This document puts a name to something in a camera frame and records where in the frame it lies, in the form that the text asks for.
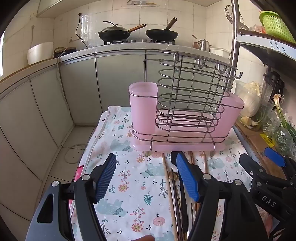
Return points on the floral printed cloth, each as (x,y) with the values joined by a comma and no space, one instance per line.
(129,204)

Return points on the cardboard box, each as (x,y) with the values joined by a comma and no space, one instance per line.
(256,143)

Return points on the small steel pot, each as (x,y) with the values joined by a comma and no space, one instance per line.
(204,45)

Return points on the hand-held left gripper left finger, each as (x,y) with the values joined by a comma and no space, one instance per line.
(106,178)

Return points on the metal storage shelf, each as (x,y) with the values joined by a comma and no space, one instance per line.
(235,34)

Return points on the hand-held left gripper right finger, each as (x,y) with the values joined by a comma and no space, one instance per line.
(187,178)

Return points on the orange and white bag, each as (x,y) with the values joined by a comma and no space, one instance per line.
(257,28)

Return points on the clear plastic splash guard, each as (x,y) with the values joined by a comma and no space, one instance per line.
(89,27)

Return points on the napa cabbage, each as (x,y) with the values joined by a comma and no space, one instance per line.
(252,102)

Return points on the kitchen counter with cabinets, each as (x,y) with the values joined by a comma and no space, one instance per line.
(46,111)

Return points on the copper pot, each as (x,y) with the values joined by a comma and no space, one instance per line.
(196,44)

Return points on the green plastic basket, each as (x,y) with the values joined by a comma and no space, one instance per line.
(275,25)

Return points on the pink oblong plastic cup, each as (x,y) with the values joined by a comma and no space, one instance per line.
(231,115)

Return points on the black spoon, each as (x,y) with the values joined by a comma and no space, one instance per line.
(184,208)

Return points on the white tub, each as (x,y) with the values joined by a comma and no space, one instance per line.
(40,54)

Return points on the black blender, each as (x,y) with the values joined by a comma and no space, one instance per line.
(272,85)

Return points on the black wok with lid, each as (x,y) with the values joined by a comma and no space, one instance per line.
(113,33)

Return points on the white rectangular container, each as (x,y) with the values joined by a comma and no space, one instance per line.
(219,52)

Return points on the cut vegetable stem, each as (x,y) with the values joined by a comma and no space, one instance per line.
(247,120)

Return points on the pink plastic drip tray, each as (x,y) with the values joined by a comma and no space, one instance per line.
(180,147)

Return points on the plastic bag of greens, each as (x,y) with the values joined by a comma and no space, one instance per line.
(279,139)

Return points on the black countertop appliance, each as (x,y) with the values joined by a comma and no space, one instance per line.
(67,52)

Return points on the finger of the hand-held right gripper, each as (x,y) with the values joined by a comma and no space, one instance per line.
(248,163)
(274,156)

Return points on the black frying pan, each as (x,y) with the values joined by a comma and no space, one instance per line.
(161,34)

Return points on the gas stove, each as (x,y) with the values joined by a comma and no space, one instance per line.
(138,41)

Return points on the pink round plastic cup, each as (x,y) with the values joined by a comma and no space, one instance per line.
(142,115)

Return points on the gold ornate spoon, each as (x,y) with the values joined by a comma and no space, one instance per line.
(174,173)

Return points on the metal skimmer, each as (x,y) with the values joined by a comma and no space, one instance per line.
(230,14)

